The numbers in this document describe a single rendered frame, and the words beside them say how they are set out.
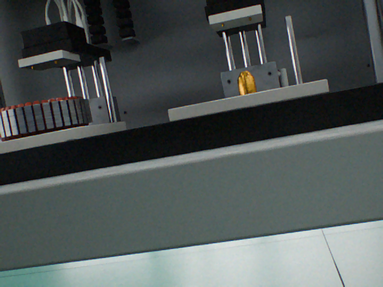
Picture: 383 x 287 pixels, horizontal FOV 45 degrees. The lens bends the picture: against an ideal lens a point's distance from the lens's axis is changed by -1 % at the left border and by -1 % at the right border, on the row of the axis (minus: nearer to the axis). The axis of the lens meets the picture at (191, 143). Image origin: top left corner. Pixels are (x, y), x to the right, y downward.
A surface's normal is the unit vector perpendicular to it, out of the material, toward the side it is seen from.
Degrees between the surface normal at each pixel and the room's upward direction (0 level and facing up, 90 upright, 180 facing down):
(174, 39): 90
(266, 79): 90
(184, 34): 90
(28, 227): 90
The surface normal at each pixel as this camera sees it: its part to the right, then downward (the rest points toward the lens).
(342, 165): -0.17, 0.08
